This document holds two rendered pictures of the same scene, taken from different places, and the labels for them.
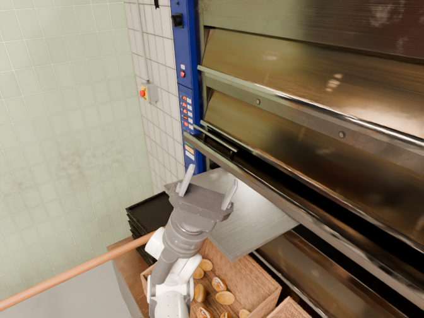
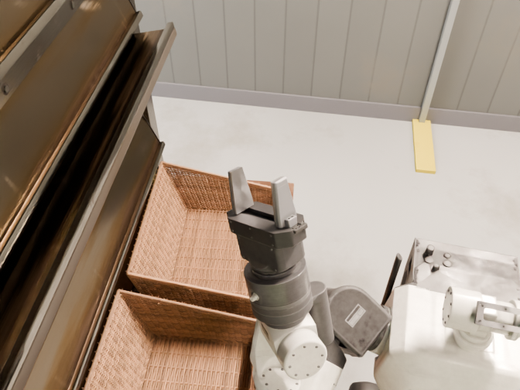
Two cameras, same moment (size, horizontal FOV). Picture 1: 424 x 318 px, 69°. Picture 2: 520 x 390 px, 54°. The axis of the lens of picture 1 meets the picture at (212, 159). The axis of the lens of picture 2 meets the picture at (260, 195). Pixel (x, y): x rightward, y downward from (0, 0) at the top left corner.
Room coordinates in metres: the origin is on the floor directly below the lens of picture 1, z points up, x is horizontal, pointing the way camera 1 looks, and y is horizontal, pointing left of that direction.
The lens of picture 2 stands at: (0.82, 0.30, 2.19)
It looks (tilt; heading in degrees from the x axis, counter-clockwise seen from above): 45 degrees down; 219
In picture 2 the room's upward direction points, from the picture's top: straight up
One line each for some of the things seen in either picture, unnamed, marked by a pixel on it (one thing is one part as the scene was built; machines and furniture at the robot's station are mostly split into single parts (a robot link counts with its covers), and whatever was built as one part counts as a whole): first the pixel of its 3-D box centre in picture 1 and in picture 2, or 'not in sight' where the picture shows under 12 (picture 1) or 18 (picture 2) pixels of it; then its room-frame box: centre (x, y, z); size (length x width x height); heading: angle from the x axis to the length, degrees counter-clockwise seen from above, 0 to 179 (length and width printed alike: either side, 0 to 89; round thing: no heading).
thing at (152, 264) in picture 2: not in sight; (212, 238); (-0.02, -0.61, 0.72); 0.56 x 0.49 x 0.28; 35
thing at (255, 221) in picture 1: (226, 202); not in sight; (1.08, -0.06, 1.19); 0.55 x 0.36 x 0.03; 33
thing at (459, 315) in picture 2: not in sight; (477, 316); (0.26, 0.30, 1.47); 0.10 x 0.07 x 0.09; 115
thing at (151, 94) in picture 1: (149, 91); not in sight; (1.88, 0.38, 1.46); 0.10 x 0.07 x 0.10; 34
